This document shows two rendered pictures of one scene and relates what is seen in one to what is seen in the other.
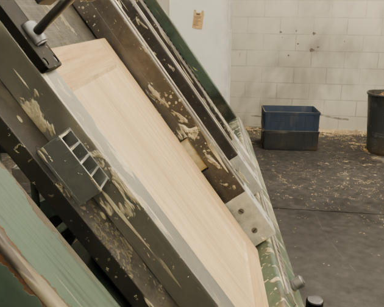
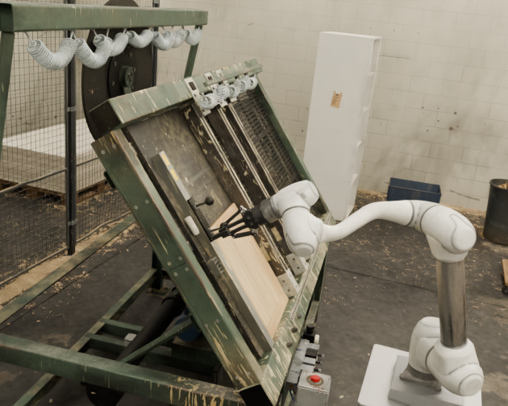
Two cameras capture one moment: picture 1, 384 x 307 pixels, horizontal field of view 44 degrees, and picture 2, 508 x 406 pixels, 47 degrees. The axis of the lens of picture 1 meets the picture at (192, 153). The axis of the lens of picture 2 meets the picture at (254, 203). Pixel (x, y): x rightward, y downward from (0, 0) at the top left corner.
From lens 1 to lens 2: 1.91 m
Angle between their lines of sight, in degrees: 10
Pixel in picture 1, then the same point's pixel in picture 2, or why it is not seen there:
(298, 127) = not seen: hidden behind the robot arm
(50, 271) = (210, 291)
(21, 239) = (206, 285)
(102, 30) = (234, 198)
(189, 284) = (242, 301)
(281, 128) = not seen: hidden behind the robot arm
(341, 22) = (483, 105)
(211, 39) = (345, 118)
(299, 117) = (421, 195)
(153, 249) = (233, 290)
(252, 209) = (288, 281)
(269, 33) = (411, 107)
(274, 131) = not seen: hidden behind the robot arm
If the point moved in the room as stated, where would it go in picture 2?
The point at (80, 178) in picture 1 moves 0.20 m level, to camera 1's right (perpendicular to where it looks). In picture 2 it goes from (216, 270) to (264, 279)
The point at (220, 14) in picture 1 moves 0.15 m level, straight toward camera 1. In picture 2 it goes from (356, 97) to (355, 100)
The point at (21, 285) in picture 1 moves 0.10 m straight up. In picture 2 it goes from (205, 292) to (207, 267)
